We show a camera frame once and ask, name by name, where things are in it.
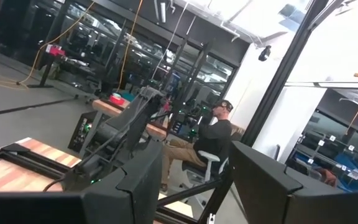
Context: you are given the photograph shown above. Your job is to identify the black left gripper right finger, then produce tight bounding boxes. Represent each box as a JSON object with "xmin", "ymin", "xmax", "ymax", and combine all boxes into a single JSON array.
[{"xmin": 228, "ymin": 140, "xmax": 358, "ymax": 224}]

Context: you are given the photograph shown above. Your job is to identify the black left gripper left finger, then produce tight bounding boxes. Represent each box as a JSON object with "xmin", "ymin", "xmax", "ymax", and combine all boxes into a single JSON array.
[{"xmin": 0, "ymin": 139, "xmax": 164, "ymax": 224}]

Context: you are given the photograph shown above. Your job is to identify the white office chair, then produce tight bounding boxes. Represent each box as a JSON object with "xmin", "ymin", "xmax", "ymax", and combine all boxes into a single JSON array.
[{"xmin": 181, "ymin": 151, "xmax": 230, "ymax": 194}]

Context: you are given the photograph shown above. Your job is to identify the metal storage shelf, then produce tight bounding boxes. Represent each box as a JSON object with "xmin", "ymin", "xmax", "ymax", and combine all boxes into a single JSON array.
[{"xmin": 286, "ymin": 130, "xmax": 358, "ymax": 191}]

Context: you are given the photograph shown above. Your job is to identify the black computer case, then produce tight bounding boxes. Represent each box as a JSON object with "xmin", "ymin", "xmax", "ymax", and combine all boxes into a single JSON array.
[{"xmin": 68, "ymin": 111, "xmax": 98, "ymax": 153}]

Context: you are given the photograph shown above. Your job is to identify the wooden top work table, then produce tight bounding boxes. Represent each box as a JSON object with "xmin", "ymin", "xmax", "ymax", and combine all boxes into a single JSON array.
[{"xmin": 91, "ymin": 98, "xmax": 168, "ymax": 139}]

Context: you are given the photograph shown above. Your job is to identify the person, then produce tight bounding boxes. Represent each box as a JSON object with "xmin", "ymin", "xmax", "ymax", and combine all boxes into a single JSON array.
[{"xmin": 160, "ymin": 99, "xmax": 234, "ymax": 188}]

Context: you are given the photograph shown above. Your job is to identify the black standing desk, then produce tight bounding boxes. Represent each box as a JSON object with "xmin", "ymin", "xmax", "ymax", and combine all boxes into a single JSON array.
[{"xmin": 26, "ymin": 52, "xmax": 90, "ymax": 90}]

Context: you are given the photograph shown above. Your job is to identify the red box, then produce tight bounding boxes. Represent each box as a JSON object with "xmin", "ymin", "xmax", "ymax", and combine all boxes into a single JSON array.
[{"xmin": 45, "ymin": 44, "xmax": 67, "ymax": 58}]

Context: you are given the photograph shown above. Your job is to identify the black metal table frame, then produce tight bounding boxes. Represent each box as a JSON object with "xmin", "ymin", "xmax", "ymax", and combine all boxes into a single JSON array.
[{"xmin": 0, "ymin": 142, "xmax": 233, "ymax": 224}]

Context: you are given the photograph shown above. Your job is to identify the black aluminium frame post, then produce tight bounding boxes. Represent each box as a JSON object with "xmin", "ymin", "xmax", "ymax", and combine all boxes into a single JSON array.
[{"xmin": 249, "ymin": 0, "xmax": 331, "ymax": 147}]

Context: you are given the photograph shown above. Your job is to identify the black ceiling camera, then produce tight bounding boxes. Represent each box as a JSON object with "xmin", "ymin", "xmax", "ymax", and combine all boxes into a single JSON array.
[{"xmin": 258, "ymin": 45, "xmax": 272, "ymax": 62}]

